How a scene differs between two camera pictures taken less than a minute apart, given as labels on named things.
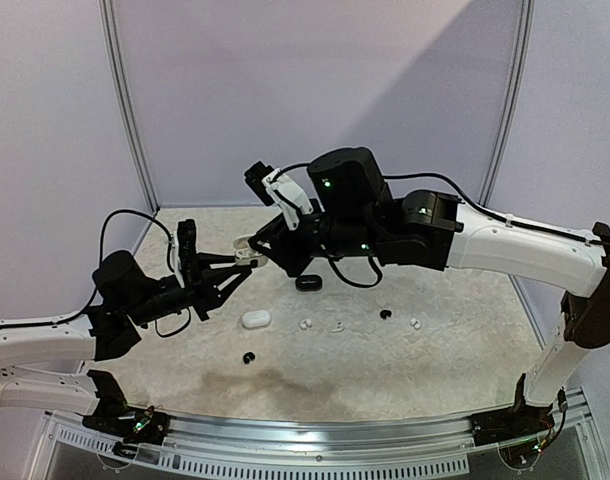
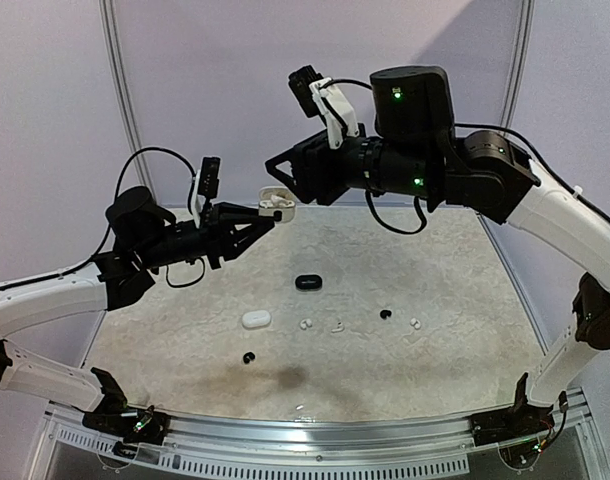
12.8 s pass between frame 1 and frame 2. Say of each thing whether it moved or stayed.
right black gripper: moved
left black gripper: moved
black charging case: stayed
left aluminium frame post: stayed
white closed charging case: stayed
